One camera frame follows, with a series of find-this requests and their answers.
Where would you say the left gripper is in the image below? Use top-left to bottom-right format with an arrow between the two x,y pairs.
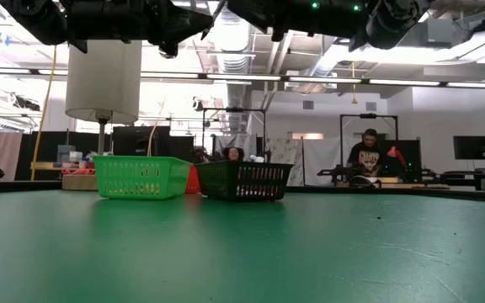
67,0 -> 214,59

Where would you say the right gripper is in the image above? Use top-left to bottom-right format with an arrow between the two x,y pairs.
225,0 -> 368,51

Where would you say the red plastic basket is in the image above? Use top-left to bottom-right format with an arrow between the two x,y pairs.
183,164 -> 202,194

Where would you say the green plastic basket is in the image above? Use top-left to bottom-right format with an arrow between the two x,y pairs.
93,155 -> 192,200

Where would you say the black round ceiling fixture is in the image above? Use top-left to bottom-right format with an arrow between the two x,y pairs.
157,44 -> 179,60

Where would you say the white shade table lamp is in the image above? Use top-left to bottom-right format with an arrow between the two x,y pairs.
64,40 -> 142,191

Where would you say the grey cloth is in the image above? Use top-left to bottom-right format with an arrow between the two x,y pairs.
213,133 -> 258,163

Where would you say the black partition panel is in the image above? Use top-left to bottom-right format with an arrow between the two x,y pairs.
111,125 -> 195,163

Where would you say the person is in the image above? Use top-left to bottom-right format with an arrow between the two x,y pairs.
221,146 -> 246,163
346,128 -> 382,178

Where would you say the patterned white cloth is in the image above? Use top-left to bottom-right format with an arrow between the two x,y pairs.
266,137 -> 305,186

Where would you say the white curtain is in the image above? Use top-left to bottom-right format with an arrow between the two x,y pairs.
302,136 -> 364,186

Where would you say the black plastic basket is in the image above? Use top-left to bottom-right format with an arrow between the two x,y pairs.
195,160 -> 294,202

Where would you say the yellow pole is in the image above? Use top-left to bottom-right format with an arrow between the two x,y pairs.
30,45 -> 57,182

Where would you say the grey container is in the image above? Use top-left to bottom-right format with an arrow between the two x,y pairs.
56,145 -> 77,165

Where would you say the wooden shelf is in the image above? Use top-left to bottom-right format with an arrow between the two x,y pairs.
31,162 -> 65,171

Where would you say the red desk lamp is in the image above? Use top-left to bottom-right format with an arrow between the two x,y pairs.
387,146 -> 408,169

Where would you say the black backdrop panel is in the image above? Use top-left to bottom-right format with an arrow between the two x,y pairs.
376,139 -> 423,182

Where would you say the black monitor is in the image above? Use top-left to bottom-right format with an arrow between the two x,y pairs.
452,135 -> 485,160

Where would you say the black desk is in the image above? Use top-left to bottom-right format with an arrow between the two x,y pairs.
435,167 -> 485,193

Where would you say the corrugated silver ventilation duct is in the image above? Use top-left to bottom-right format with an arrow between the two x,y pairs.
207,8 -> 253,131

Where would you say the smooth silver ventilation duct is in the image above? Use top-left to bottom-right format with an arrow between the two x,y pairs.
305,35 -> 353,85

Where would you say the yellow hanging cord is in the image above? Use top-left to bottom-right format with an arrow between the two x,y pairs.
350,61 -> 360,105

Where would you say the black aluminium table frame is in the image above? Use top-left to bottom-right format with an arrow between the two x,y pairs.
0,179 -> 485,205

